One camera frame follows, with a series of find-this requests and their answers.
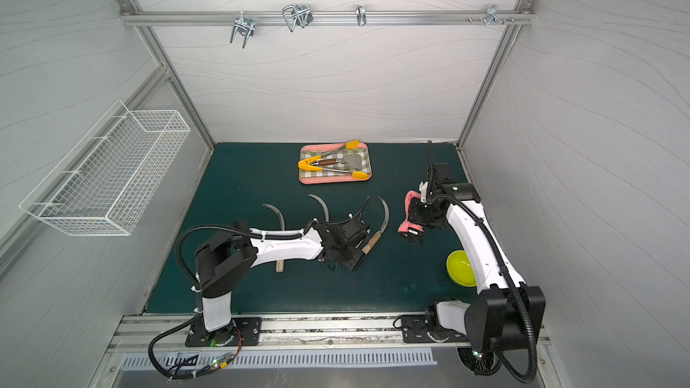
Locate metal U-bolt clamp left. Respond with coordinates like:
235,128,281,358
230,14,255,49

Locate white wire basket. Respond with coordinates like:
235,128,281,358
19,101,190,236

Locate small metal hook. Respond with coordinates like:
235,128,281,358
355,5,367,27

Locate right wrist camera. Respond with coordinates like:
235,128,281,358
419,180,429,204

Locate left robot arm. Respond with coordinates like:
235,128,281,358
174,216,370,332

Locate metal bracket with bolts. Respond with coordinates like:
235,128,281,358
467,5,514,27

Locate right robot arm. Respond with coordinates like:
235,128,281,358
398,181,546,384

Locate metal U-bolt clamp middle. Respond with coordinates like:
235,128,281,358
281,4,314,32

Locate pink rag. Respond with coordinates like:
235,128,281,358
397,190,423,243

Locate pink checkered tray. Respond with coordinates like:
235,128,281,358
298,141,373,185

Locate metal u-bolt clamp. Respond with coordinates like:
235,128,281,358
230,14,255,49
281,4,314,32

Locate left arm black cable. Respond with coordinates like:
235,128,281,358
147,316,244,381

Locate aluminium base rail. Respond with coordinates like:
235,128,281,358
107,309,552,354

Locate aluminium crossbar rail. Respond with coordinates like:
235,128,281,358
120,8,537,27

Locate lime green bowl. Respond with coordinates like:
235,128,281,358
446,250,476,287

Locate small metal spatula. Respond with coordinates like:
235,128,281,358
316,154,363,171

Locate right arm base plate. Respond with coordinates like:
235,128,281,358
393,314,467,344

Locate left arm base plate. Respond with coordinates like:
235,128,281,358
185,317,262,348

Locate white vent strip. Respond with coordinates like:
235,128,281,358
120,348,438,371

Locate yellow tipped metal tongs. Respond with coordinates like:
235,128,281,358
298,140,369,180

